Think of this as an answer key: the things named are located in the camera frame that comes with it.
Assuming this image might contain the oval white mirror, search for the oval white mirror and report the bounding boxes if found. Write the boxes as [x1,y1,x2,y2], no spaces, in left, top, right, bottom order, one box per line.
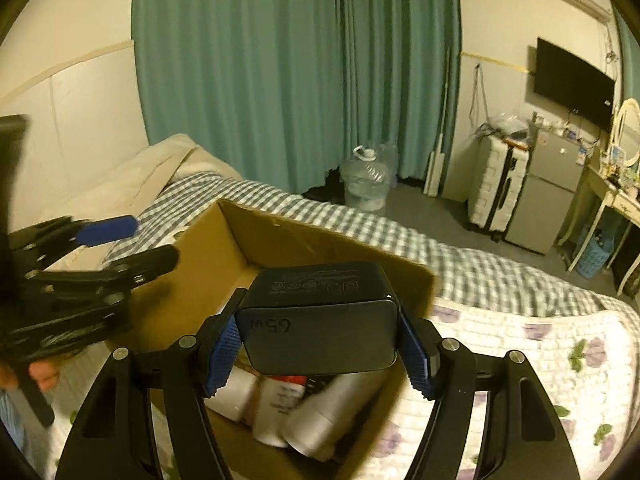
[607,97,640,167]

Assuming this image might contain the small silver fridge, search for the small silver fridge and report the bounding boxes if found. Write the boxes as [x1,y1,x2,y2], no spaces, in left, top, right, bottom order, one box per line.
[502,127,591,256]

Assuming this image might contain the green checkered bed sheet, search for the green checkered bed sheet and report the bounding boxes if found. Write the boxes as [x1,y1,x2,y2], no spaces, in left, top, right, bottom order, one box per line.
[102,170,636,318]

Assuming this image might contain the person's left hand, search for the person's left hand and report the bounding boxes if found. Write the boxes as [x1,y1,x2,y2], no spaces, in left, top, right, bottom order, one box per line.
[0,359,61,393]

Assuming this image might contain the clear water jug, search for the clear water jug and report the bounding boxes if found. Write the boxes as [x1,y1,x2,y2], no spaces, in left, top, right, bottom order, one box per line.
[340,144,392,211]

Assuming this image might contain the dark cloth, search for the dark cloth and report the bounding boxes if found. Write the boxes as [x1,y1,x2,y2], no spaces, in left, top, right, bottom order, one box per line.
[302,167,348,206]

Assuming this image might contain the cardboard box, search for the cardboard box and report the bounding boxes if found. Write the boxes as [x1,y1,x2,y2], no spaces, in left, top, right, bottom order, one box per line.
[107,199,437,480]

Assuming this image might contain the white suitcase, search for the white suitcase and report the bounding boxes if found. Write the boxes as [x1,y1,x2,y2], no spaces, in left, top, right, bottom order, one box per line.
[467,132,532,243]

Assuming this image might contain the blue basket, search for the blue basket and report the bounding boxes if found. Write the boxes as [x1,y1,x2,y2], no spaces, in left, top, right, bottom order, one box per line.
[575,232,616,278]

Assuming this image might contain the black wall television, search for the black wall television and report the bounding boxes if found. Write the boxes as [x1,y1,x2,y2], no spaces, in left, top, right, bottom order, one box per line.
[532,36,617,133]

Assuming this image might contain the wide green curtain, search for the wide green curtain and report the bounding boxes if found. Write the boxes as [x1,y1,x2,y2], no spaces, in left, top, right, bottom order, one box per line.
[131,0,346,196]

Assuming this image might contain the hanging cables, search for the hanging cables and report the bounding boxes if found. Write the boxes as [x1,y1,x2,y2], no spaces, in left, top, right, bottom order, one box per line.
[470,62,493,136]

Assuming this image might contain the white dressing table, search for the white dressing table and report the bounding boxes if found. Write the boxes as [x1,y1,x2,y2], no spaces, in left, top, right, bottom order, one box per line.
[557,162,640,273]

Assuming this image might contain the small white box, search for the small white box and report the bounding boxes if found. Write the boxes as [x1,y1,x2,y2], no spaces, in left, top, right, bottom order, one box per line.
[205,360,262,423]

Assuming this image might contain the clear plastic bag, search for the clear plastic bag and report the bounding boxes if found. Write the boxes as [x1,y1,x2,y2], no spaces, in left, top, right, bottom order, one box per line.
[487,112,531,138]

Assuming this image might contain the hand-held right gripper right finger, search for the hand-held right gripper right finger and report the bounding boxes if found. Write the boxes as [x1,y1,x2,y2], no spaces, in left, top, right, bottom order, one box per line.
[396,306,583,480]

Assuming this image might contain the narrow green curtain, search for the narrow green curtain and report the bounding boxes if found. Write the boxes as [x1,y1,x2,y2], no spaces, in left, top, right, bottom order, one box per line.
[612,5,640,111]

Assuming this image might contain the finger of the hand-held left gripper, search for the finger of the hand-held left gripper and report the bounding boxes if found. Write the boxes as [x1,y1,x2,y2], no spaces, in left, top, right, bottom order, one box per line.
[37,244,180,294]
[10,214,140,267]

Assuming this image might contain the black power adapter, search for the black power adapter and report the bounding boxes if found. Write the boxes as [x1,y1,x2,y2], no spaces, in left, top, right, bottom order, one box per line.
[235,262,401,376]

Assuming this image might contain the small white bottle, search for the small white bottle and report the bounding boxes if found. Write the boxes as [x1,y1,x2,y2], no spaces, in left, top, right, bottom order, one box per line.
[252,372,311,448]

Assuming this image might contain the large white bottle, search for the large white bottle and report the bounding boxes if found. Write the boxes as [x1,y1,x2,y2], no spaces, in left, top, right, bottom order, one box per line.
[285,372,391,461]

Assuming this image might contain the white flat mop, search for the white flat mop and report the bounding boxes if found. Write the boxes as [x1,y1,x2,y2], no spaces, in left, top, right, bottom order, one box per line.
[422,47,453,197]

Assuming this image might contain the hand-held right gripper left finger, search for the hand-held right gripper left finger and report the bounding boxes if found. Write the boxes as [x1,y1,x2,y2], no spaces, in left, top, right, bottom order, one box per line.
[55,287,251,480]

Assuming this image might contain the cream duvet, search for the cream duvet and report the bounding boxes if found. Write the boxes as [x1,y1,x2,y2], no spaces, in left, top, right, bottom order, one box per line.
[30,132,246,271]

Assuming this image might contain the floral quilted blanket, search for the floral quilted blanket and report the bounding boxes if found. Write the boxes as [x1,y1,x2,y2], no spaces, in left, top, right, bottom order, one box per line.
[50,300,640,480]

